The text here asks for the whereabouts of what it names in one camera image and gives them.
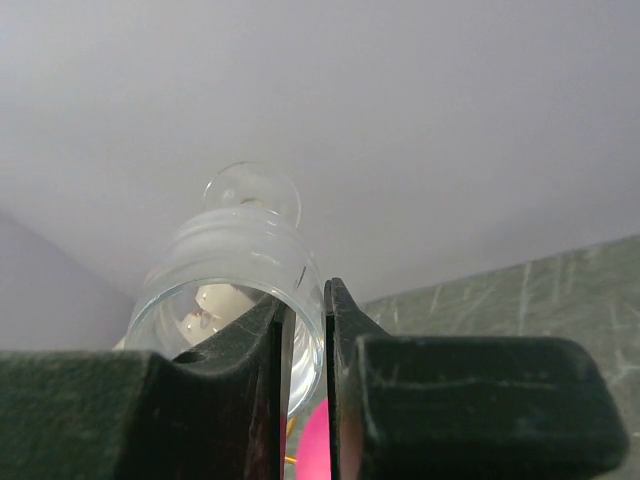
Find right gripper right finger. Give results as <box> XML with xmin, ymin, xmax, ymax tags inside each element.
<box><xmin>324</xmin><ymin>278</ymin><xmax>629</xmax><ymax>479</ymax></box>

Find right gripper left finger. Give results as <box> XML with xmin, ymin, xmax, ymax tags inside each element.
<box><xmin>1</xmin><ymin>296</ymin><xmax>283</xmax><ymax>479</ymax></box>

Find pink plastic wine glass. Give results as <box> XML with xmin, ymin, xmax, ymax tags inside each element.
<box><xmin>295</xmin><ymin>398</ymin><xmax>331</xmax><ymax>480</ymax></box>

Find clear plastic wine glass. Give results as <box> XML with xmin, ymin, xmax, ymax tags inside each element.
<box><xmin>127</xmin><ymin>162</ymin><xmax>325</xmax><ymax>416</ymax></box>

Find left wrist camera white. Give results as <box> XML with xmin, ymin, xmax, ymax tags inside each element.
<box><xmin>112</xmin><ymin>282</ymin><xmax>256</xmax><ymax>351</ymax></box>

